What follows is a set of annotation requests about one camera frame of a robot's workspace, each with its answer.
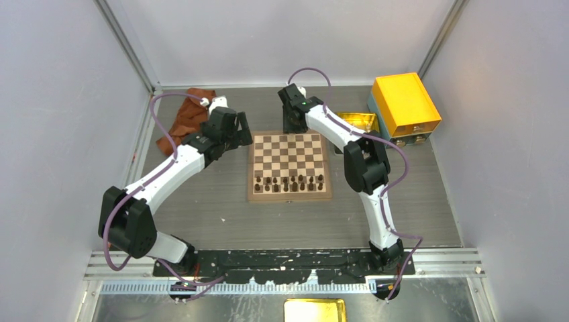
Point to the brown cloth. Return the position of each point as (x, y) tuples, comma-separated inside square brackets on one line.
[(190, 115)]

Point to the gold metal tin tray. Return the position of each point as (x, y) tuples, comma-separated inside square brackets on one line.
[(364, 121)]

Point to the wooden chessboard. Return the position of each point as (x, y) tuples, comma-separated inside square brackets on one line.
[(299, 160)]

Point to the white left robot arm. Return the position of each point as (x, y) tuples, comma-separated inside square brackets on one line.
[(126, 220)]

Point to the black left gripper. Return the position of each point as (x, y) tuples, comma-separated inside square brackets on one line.
[(241, 137)]

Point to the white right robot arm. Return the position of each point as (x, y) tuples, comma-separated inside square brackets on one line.
[(366, 165)]

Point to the gold tin lid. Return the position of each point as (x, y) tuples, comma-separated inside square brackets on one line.
[(318, 310)]

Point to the aluminium front rail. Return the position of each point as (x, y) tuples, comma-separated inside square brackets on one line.
[(148, 276)]

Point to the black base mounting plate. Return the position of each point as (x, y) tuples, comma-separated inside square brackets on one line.
[(293, 266)]

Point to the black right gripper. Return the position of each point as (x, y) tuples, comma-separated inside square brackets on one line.
[(287, 128)]

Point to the yellow drawer box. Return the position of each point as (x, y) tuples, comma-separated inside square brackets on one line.
[(406, 113)]

